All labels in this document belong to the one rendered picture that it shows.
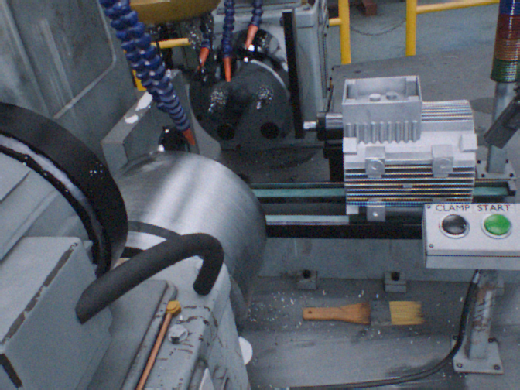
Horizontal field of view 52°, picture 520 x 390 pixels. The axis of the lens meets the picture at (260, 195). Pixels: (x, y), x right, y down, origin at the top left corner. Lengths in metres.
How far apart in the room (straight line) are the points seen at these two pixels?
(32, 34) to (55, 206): 0.55
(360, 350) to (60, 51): 0.69
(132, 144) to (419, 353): 0.56
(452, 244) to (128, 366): 0.42
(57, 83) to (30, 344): 0.69
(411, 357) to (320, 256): 0.24
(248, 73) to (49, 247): 0.84
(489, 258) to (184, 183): 0.39
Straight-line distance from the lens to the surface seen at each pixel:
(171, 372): 0.45
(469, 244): 0.71
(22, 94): 0.87
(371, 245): 0.97
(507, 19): 1.17
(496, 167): 1.32
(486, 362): 0.91
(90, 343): 0.36
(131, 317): 0.49
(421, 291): 1.01
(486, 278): 0.79
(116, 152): 0.87
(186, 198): 0.66
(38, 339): 0.32
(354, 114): 0.86
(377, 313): 0.95
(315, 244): 0.98
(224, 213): 0.67
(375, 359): 0.90
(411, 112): 0.86
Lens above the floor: 1.50
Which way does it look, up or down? 33 degrees down
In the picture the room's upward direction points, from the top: 9 degrees counter-clockwise
